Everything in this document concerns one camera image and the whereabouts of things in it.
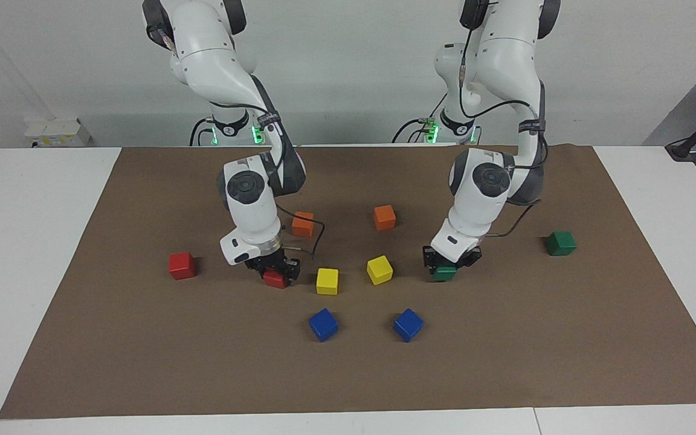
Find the yellow wooden cube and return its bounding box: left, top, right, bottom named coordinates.
left=315, top=268, right=340, bottom=296
left=366, top=255, right=395, bottom=286

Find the blue wooden cube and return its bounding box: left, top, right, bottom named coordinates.
left=393, top=308, right=425, bottom=343
left=308, top=308, right=340, bottom=343

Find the brown paper table mat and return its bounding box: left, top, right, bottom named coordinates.
left=0, top=144, right=696, bottom=420

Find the white power strip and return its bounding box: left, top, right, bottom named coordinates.
left=24, top=117, right=92, bottom=149

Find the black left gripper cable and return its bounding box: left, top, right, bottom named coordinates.
left=458, top=0, right=551, bottom=238

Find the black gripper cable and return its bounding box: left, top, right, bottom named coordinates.
left=275, top=202, right=326, bottom=260
left=458, top=0, right=551, bottom=238

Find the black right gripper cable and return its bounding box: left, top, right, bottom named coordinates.
left=275, top=202, right=326, bottom=260

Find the black left arm base cable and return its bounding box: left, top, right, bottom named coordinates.
left=391, top=91, right=448, bottom=144

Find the black arm base cable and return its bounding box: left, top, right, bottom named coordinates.
left=189, top=117, right=216, bottom=147
left=391, top=91, right=448, bottom=144

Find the black right arm base cable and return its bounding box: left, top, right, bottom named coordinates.
left=189, top=117, right=216, bottom=147

